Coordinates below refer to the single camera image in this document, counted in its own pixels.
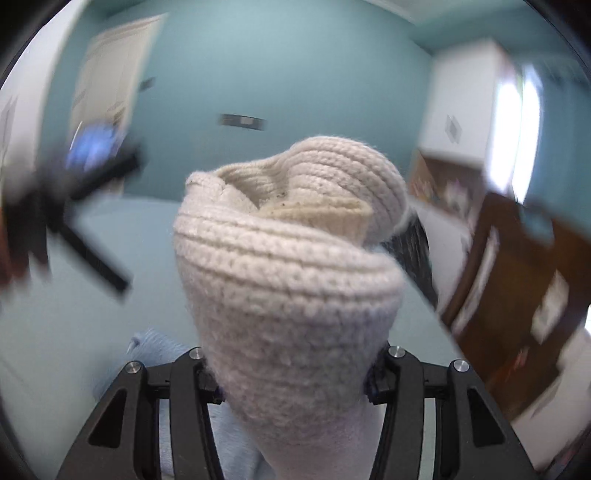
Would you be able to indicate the blue and white knit sweater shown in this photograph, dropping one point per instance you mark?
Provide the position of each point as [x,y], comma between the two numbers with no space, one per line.
[286,286]

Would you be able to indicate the black plastic bag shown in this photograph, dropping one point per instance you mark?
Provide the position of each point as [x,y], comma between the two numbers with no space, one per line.
[415,258]

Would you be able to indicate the brown wooden chair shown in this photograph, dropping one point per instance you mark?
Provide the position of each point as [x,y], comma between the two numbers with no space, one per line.
[517,286]

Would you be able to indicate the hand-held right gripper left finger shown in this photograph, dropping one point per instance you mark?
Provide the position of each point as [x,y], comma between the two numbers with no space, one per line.
[203,385]

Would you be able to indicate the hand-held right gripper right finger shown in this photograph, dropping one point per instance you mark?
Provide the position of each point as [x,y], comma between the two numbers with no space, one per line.
[376,387]

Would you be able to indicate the white cabinet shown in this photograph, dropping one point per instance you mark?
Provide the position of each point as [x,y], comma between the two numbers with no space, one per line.
[461,106]

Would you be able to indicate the dark wall switch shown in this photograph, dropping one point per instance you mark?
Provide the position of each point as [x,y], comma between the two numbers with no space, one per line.
[242,121]

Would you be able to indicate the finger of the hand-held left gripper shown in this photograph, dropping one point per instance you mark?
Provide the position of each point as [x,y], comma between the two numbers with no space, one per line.
[94,261]
[108,173]

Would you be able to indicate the white door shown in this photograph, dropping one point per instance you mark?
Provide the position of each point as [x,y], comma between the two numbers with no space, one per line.
[115,74]

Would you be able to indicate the bright window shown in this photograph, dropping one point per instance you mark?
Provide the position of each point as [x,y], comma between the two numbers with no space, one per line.
[517,134]

